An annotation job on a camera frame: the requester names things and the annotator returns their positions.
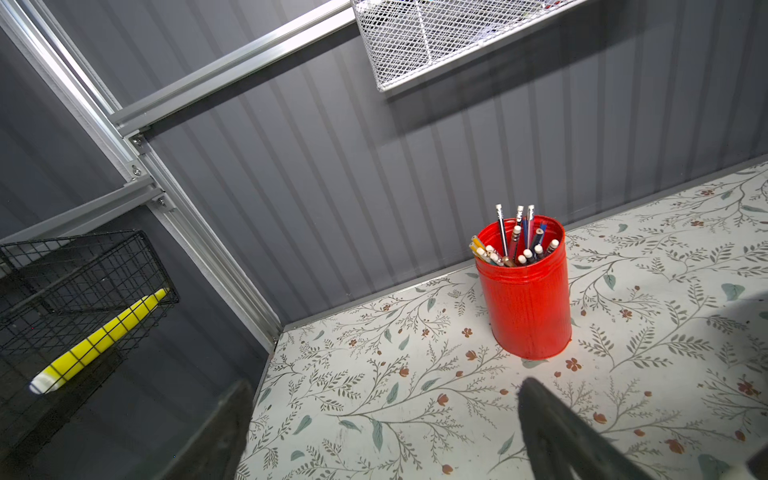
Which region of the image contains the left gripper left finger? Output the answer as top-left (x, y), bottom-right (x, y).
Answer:
top-left (158, 380), bottom-right (254, 479)

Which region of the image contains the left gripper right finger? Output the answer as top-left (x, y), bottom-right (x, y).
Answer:
top-left (518, 377), bottom-right (649, 479)

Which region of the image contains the yellow marker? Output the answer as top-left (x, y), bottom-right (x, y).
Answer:
top-left (29, 288), bottom-right (170, 395)

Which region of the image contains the red pencil cup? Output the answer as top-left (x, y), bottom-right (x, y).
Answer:
top-left (474, 215), bottom-right (572, 360)

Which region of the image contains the black wire basket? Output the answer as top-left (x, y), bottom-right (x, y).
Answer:
top-left (1, 230), bottom-right (179, 463)

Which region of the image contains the white wire mesh basket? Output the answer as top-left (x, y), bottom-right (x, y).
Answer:
top-left (351, 0), bottom-right (584, 92)

